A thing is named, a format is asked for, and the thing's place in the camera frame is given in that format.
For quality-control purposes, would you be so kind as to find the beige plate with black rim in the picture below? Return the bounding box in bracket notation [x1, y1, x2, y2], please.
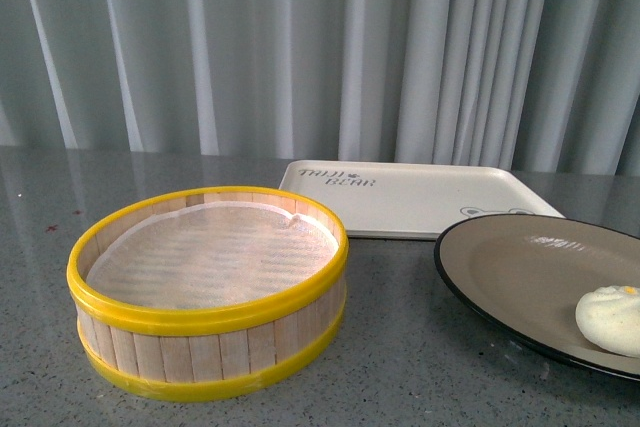
[434, 214, 639, 381]

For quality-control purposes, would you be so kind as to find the white steamed bun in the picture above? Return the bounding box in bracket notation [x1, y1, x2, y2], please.
[575, 286, 639, 358]

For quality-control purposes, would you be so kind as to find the white rectangular tray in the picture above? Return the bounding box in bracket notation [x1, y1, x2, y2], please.
[280, 160, 561, 240]

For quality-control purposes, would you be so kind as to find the white steamer mesh liner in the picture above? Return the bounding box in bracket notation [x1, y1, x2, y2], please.
[87, 201, 338, 310]

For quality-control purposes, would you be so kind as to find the yellow-rimmed wooden steamer basket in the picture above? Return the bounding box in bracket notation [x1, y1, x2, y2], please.
[67, 186, 349, 402]

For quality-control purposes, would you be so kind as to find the grey pleated curtain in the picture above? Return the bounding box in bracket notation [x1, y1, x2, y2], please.
[1, 0, 639, 175]

